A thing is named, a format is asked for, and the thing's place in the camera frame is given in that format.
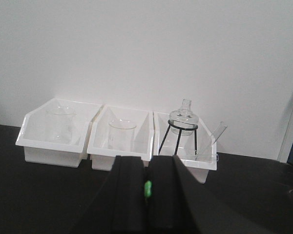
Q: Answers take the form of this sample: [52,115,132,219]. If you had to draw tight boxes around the round glass flask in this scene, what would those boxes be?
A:
[169,99,199,129]

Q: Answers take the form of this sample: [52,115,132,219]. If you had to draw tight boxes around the white storage bin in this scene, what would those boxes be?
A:
[153,112,217,183]
[87,105,154,171]
[16,98,103,167]

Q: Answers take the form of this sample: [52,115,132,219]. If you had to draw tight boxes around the glass beaker in left bin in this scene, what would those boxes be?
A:
[45,105,76,144]

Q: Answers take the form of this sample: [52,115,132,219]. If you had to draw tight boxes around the left white storage bin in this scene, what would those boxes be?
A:
[16,98,103,167]

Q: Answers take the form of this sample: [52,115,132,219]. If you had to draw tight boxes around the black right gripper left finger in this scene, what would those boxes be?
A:
[70,156,146,234]

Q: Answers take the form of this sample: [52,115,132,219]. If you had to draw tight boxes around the glass test tube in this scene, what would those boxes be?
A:
[195,121,228,160]

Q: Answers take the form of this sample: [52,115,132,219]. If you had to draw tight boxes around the glass beaker in bin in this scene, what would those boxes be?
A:
[45,105,76,144]
[108,118,136,152]

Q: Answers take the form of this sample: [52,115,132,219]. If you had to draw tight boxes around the glass beaker in middle bin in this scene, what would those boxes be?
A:
[108,118,136,152]

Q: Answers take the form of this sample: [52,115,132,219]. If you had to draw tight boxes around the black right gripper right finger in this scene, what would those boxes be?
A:
[146,156,237,234]

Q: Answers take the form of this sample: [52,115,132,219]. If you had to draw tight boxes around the middle white storage bin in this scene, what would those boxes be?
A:
[87,105,154,171]

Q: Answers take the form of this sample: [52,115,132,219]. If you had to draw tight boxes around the right white storage bin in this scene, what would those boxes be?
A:
[153,112,217,183]

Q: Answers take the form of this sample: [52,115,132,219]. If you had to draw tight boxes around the black wire tripod stand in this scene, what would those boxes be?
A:
[158,119,198,155]

